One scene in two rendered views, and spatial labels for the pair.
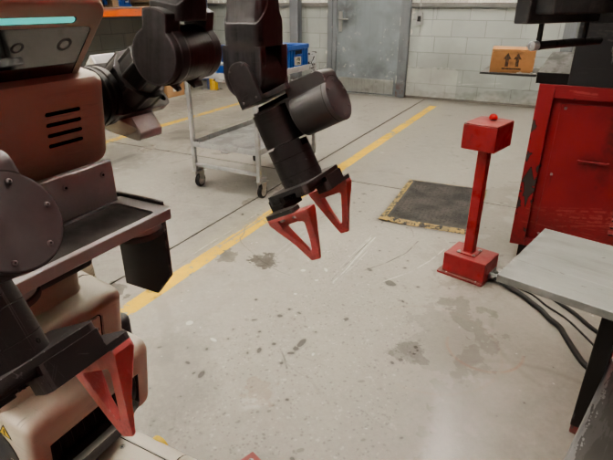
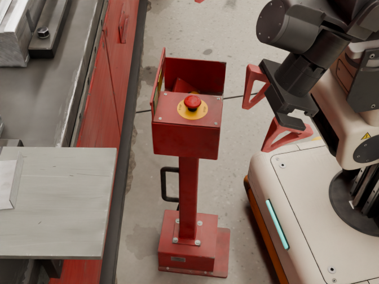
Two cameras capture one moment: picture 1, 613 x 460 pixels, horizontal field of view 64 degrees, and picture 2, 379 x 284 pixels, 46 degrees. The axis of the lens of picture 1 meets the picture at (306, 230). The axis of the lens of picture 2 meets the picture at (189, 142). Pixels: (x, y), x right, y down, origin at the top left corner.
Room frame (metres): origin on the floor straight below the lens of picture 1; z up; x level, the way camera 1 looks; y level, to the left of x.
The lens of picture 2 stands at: (0.93, -0.44, 1.52)
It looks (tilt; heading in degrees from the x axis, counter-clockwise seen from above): 49 degrees down; 138
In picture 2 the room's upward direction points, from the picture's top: 1 degrees clockwise
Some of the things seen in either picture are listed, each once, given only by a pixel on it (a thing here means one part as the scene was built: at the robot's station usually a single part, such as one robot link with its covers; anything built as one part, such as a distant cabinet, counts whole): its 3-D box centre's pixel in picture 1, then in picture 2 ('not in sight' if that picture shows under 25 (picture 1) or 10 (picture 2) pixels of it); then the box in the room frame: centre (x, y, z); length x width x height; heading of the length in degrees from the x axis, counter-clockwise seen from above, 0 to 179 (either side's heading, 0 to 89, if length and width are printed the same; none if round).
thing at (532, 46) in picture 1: (569, 35); not in sight; (1.80, -0.89, 1.20); 0.45 x 0.03 x 0.08; 127
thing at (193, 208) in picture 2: not in sight; (188, 187); (0.33, 0.09, 0.39); 0.05 x 0.05 x 0.54; 43
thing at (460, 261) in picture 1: (477, 198); not in sight; (2.29, -0.85, 0.41); 0.25 x 0.20 x 0.83; 49
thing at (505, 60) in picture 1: (513, 58); not in sight; (2.60, -1.03, 1.04); 0.30 x 0.26 x 0.12; 153
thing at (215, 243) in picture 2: not in sight; (195, 241); (0.35, 0.11, 0.06); 0.25 x 0.20 x 0.12; 43
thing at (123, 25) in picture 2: not in sight; (124, 22); (-0.26, 0.29, 0.59); 0.15 x 0.02 x 0.07; 139
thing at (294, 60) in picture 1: (271, 56); not in sight; (4.10, 0.28, 0.92); 0.50 x 0.36 x 0.18; 63
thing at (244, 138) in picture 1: (255, 119); not in sight; (3.88, 0.40, 0.47); 0.90 x 0.66 x 0.95; 153
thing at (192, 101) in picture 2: not in sight; (192, 105); (0.37, 0.06, 0.79); 0.04 x 0.04 x 0.04
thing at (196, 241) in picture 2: not in sight; (187, 231); (0.33, 0.09, 0.13); 0.10 x 0.10 x 0.01; 43
